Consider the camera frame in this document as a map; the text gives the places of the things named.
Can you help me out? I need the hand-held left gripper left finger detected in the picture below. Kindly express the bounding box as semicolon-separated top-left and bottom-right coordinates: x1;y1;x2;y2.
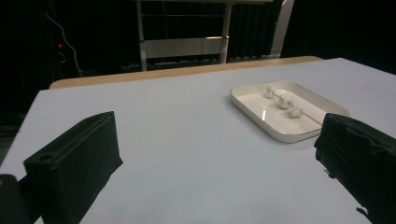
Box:
22;110;124;224

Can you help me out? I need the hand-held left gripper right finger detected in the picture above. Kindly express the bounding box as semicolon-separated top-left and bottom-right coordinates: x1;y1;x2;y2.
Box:
313;112;396;224

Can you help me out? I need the wooden skewer with white pieces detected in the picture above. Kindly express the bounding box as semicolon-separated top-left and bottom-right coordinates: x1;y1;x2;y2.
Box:
263;83;323;127

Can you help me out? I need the white rectangular tray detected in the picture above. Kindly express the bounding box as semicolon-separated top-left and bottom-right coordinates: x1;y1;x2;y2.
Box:
229;79;351;145

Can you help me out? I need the white sheet table cover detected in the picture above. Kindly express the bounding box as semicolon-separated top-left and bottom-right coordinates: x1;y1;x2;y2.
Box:
0;57;396;224

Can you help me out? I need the white cable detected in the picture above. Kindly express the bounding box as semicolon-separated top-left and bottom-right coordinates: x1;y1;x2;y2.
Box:
44;12;84;77

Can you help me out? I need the white metal desk frame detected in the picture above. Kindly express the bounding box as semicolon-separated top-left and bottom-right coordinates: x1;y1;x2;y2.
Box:
134;0;296;72

